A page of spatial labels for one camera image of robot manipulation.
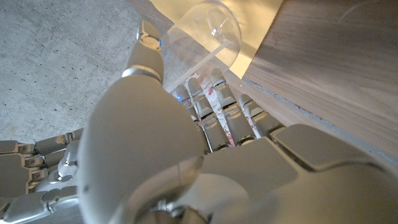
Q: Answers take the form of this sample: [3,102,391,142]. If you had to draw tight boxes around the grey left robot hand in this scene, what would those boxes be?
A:
[76,20,398,224]

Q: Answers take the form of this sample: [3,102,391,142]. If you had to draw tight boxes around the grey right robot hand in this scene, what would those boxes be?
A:
[0,127,85,224]

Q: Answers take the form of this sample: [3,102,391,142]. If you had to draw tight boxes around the clear plastic dispenser bottle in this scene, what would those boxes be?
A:
[160,0,243,91]

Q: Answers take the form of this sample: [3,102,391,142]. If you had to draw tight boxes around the yellow paper envelope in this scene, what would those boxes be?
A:
[149,0,284,80]

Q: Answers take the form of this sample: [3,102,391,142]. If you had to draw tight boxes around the floral rose backdrop cloth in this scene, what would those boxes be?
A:
[178,72,237,147]

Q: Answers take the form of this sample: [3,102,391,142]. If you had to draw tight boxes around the grey tape outline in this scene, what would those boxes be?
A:
[241,77,398,166]

